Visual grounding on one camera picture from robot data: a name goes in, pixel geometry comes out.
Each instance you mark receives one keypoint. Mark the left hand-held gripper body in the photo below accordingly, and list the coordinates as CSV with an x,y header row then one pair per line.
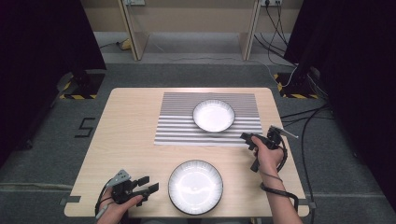
x,y
120,191

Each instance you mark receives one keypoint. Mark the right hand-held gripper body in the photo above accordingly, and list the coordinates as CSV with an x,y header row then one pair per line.
x,y
274,140

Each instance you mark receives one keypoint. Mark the white plate with black rim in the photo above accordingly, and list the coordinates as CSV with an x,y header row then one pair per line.
x,y
195,187
214,115

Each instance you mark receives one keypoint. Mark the person's right hand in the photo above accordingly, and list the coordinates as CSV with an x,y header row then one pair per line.
x,y
269,160

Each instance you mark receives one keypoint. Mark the person's left hand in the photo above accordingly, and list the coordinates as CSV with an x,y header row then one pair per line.
x,y
113,214

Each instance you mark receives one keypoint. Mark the grey tape strip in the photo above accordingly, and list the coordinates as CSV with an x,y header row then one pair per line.
x,y
71,199
309,204

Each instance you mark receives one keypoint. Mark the stand base with hazard tape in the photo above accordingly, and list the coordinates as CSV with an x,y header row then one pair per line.
x,y
81,88
295,90

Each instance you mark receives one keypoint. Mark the grey white striped placemat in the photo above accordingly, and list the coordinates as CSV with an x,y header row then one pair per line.
x,y
177,124

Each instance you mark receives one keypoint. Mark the wooden desk leg panel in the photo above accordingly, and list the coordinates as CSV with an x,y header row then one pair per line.
x,y
137,40
249,40

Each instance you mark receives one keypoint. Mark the dark curtain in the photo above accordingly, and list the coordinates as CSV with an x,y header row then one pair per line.
x,y
358,77
40,62

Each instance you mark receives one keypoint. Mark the wooden desk back panel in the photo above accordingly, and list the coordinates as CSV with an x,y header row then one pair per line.
x,y
193,15

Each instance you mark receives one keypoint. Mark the small yellow floor object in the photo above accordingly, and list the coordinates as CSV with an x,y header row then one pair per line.
x,y
125,44

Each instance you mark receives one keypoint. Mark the white wall socket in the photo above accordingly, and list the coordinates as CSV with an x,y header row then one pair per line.
x,y
271,2
134,2

